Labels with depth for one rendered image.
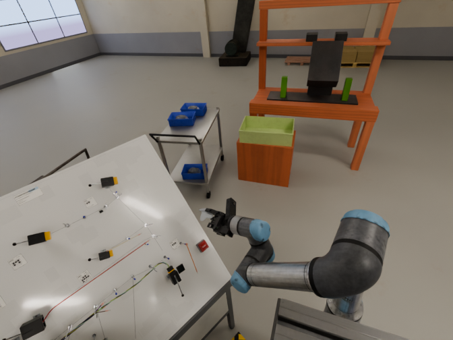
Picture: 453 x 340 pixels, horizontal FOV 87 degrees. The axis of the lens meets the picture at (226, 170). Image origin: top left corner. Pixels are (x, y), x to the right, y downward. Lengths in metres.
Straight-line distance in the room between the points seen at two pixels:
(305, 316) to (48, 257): 1.24
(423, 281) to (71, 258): 2.86
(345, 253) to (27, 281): 1.26
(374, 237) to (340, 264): 0.12
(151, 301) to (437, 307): 2.39
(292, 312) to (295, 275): 0.42
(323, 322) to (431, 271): 2.89
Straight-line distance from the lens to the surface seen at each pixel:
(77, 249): 1.38
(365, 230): 0.69
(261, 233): 0.88
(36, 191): 1.41
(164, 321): 1.51
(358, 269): 0.64
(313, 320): 0.30
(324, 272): 0.65
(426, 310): 2.91
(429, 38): 10.14
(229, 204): 1.03
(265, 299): 2.51
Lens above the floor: 2.30
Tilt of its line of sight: 38 degrees down
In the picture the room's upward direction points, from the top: 5 degrees counter-clockwise
